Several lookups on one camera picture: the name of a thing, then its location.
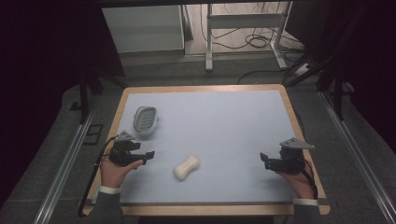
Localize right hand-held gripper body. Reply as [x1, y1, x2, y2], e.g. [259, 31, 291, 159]
[264, 137, 316, 175]

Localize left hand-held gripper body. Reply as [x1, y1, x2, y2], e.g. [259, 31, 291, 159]
[108, 130, 148, 167]

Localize grey mesh basket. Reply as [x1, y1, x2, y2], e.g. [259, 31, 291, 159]
[133, 105, 160, 137]

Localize beige peanut-shaped toy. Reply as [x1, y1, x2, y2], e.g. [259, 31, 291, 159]
[173, 155, 201, 182]

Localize person's left hand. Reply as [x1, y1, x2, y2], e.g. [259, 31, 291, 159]
[99, 153, 145, 189]

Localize person's right hand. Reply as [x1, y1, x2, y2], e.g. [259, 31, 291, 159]
[276, 160, 316, 201]

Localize light blue table mat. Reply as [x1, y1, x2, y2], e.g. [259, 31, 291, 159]
[91, 89, 307, 205]

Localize black tripod stand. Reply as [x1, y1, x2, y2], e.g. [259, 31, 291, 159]
[281, 6, 363, 121]
[69, 69, 129, 125]

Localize white cabinet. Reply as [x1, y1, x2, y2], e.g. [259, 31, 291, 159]
[102, 4, 186, 54]

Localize white metal stand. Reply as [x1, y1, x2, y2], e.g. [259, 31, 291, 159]
[205, 1, 293, 73]

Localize black and red right gripper cable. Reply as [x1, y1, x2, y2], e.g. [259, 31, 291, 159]
[300, 158, 319, 200]

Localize black floor bracket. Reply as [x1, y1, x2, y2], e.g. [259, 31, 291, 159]
[82, 123, 105, 146]

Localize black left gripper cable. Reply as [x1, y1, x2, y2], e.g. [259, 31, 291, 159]
[78, 135, 118, 217]

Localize aluminium floor rail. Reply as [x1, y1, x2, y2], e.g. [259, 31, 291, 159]
[318, 91, 396, 224]
[33, 102, 101, 224]

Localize black floor cables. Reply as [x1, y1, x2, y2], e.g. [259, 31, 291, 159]
[199, 2, 304, 87]

